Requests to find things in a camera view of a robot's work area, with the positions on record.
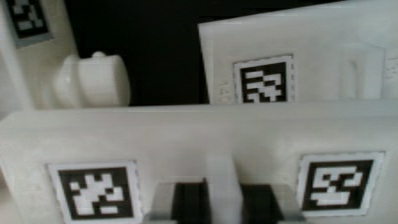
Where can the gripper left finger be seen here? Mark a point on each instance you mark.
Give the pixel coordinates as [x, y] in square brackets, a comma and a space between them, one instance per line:
[182, 203]

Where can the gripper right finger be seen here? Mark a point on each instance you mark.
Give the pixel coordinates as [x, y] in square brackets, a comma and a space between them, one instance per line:
[271, 206]

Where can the white cabinet door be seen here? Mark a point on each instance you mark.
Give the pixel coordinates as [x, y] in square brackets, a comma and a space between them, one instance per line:
[86, 158]
[305, 55]

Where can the white cabinet body box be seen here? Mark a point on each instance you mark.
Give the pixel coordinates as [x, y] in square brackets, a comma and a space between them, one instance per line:
[51, 79]

